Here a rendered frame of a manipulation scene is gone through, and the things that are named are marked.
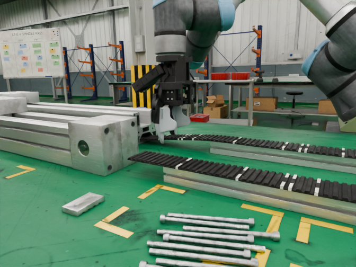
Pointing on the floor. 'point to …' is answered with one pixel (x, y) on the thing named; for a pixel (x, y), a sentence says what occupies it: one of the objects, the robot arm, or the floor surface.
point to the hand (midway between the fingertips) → (166, 135)
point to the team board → (32, 54)
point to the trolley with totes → (242, 77)
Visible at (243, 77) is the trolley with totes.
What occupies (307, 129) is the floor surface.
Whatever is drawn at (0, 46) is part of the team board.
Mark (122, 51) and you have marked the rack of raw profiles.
